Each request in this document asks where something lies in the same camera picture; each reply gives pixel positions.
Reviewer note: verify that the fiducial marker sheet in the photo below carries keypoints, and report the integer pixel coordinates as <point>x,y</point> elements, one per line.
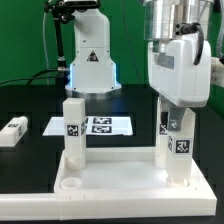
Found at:
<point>95,125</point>

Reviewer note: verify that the white desk top tray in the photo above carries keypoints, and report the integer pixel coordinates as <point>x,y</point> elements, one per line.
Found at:
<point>116,169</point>

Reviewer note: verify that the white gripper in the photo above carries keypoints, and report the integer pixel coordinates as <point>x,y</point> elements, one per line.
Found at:
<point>175,76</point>

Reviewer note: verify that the white L-shaped corner guide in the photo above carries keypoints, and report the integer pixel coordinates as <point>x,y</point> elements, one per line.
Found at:
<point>197,201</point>

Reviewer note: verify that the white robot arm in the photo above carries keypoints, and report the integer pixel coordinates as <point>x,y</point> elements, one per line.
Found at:
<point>93,71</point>

